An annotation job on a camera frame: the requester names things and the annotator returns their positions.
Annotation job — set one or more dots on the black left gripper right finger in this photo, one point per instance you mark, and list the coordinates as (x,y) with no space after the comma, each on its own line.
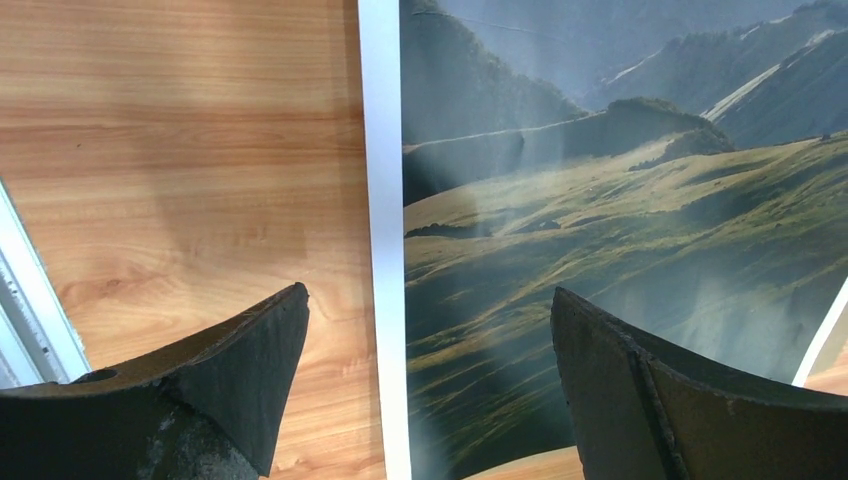
(643,407)

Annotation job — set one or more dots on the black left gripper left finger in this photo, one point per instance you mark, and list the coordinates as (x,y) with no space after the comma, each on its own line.
(208,406)

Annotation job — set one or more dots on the landscape photo print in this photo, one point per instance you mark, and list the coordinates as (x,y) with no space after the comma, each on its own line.
(681,165)

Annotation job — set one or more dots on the aluminium rail left table edge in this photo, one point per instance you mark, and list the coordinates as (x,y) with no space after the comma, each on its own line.
(38,341)

